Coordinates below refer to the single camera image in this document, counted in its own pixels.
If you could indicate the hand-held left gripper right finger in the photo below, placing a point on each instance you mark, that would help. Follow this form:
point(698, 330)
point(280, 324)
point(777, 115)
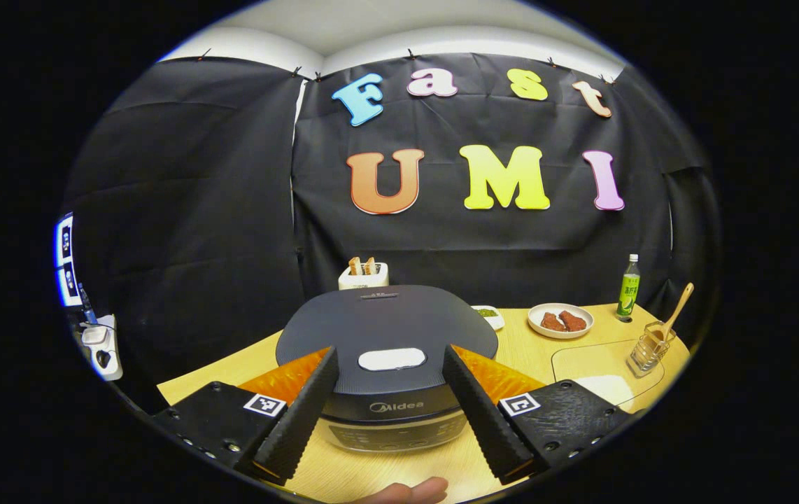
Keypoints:
point(480, 413)

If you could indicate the green label drink bottle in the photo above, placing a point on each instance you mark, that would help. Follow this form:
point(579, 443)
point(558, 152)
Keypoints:
point(628, 294)

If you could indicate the dark grey rice cooker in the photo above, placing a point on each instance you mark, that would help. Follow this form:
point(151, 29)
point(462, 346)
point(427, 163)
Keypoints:
point(385, 322)

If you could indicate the white toaster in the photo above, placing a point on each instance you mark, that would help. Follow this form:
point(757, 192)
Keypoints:
point(364, 282)

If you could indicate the brown meat piece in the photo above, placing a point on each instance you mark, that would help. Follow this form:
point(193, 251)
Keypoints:
point(574, 320)
point(553, 323)

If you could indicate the white rice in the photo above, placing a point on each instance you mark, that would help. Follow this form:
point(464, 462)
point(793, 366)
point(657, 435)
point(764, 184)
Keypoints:
point(609, 388)

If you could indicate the wooden spoon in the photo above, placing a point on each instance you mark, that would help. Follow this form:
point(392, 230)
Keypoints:
point(679, 304)

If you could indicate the small white box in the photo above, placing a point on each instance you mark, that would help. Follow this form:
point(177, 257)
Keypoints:
point(94, 335)

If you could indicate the toasted bread slice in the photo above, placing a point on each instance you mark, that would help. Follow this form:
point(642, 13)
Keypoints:
point(370, 266)
point(355, 267)

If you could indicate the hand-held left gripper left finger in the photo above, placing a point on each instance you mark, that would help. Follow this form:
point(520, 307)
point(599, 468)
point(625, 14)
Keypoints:
point(301, 413)

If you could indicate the white side desk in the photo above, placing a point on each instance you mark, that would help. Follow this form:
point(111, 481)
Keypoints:
point(112, 371)

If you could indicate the white round plate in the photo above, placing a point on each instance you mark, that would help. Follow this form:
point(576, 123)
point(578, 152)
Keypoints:
point(534, 320)

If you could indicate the clear plastic rice box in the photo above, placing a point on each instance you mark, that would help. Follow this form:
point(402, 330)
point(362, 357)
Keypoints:
point(581, 357)

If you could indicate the black backdrop cloth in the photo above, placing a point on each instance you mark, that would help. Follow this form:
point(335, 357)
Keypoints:
point(231, 210)

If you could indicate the black computer mouse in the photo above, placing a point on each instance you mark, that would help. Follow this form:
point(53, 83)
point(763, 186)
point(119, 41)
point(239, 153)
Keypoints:
point(103, 359)

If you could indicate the computer monitor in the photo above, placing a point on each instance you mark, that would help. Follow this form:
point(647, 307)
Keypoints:
point(64, 245)

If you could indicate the white divided seasoning dish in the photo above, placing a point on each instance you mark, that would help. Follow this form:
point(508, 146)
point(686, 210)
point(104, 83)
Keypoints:
point(490, 320)

